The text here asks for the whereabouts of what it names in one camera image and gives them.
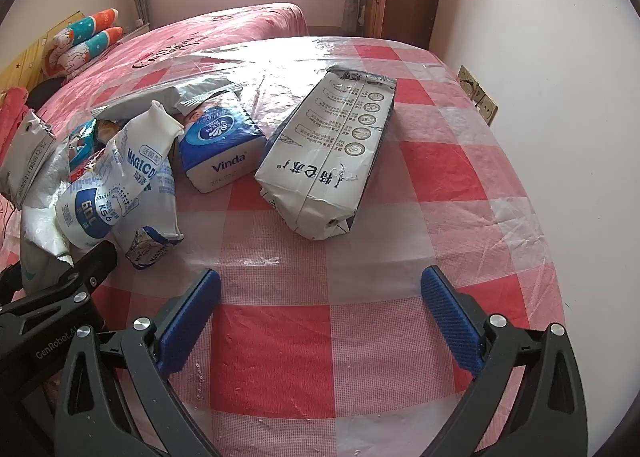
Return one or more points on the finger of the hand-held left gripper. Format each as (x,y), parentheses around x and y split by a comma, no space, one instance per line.
(95,264)

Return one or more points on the grey plastic mailer bag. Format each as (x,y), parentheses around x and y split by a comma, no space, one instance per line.
(190,92)

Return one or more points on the crushed blue white small carton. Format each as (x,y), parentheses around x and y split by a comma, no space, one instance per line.
(145,249)

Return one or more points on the bed with pink sheet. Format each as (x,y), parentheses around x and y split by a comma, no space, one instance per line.
(200,37)

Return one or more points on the silver foil packet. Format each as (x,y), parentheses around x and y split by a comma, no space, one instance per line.
(27,157)

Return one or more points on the folded pink blanket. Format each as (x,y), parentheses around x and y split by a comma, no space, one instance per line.
(11,112)

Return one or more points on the orange teal cartoon pillow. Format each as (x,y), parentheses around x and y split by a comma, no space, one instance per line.
(87,27)
(90,49)

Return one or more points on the dark cloth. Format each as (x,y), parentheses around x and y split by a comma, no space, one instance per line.
(45,92)

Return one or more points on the yellow star headboard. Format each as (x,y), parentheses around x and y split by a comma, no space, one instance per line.
(30,52)

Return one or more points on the large white paper bag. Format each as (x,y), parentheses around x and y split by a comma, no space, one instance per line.
(325,152)

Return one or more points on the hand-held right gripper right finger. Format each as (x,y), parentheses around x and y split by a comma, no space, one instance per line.
(452,322)

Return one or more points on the red checked plastic tablecloth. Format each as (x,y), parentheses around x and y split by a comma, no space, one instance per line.
(350,347)

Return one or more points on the white blue printed plastic bag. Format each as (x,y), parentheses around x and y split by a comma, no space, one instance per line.
(120,182)

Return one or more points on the wall socket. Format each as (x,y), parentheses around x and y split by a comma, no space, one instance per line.
(477,93)
(488,110)
(465,76)

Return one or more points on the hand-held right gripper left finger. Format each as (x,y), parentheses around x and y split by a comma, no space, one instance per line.
(190,322)

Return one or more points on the white bedside table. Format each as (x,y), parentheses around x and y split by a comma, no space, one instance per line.
(137,28)

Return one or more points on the blue tissue pack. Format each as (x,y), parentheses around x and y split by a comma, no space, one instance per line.
(220,147)

